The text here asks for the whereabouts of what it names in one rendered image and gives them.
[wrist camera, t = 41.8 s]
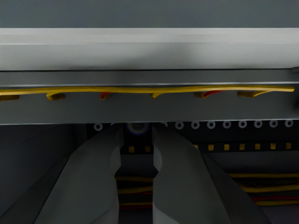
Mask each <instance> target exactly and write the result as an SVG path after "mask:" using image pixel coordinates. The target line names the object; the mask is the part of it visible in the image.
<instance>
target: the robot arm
mask: <svg viewBox="0 0 299 224"><path fill-rule="evenodd" d="M126 142H127V128H126V123H114V124H112V125H111V126H109V127H108V128H106V129H105V130H103V131H101V132H100V133H98V134H96V135H95V136H93V137H92V138H90V139H89V140H87V141H86V142H84V143H83V144H82V145H81V146H80V147H79V148H78V149H76V150H75V151H74V152H73V153H72V154H71V155H70V156H69V157H68V158H61V159H60V160H59V161H58V162H57V163H56V164H55V165H54V166H52V167H51V168H50V169H49V170H48V171H47V172H46V173H45V174H44V175H43V176H42V177H41V178H40V179H39V180H38V181H37V182H36V183H35V184H34V185H33V186H32V187H31V188H30V189H29V190H27V191H26V192H25V193H24V194H23V195H22V196H21V197H20V198H19V199H18V200H17V201H16V202H15V203H14V204H13V205H12V206H11V207H10V208H9V209H8V210H7V211H6V212H5V213H4V214H3V215H2V216H1V217H0V224H118V214H119V201H118V193H117V183H116V180H115V178H114V175H115V173H116V172H117V170H118V169H119V168H120V166H121V156H120V149H121V148H122V146H123V145H124V143H126ZM149 142H150V143H152V145H153V146H154V166H155V168H156V169H157V170H158V174H157V175H156V177H155V178H154V180H153V224H272V223H271V221H270V220H269V219H268V217H267V216H266V215H265V213H264V212H263V211H262V210H261V208H260V207H259V206H258V205H257V204H256V203H255V202H254V201H253V200H252V198H251V197H250V196H249V195H248V194H247V193H246V192H245V191H244V190H243V189H242V188H241V187H240V186H239V185H238V184H237V183H236V182H235V181H234V180H233V179H232V178H231V177H230V176H229V175H228V174H227V173H226V172H225V171H224V170H223V169H222V168H221V167H220V166H219V165H218V164H217V163H216V162H215V161H214V160H213V159H212V158H211V157H210V156H209V155H208V154H202V153H201V152H200V151H199V150H198V149H197V148H196V147H195V146H194V145H193V144H192V143H191V142H190V141H188V140H187V139H186V138H184V137H183V136H181V135H179V134H178V133H176V132H175V131H173V130H172V129H170V128H168V127H167V126H165V125H163V124H162V123H160V122H150V123H149Z"/></svg>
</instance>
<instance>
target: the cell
mask: <svg viewBox="0 0 299 224"><path fill-rule="evenodd" d="M126 128H127V130H128V131H129V132H130V133H131V134H134V135H137V136H138V135H143V134H145V133H146V132H147V131H148V130H149V128H150V123H149V122H144V123H126Z"/></svg>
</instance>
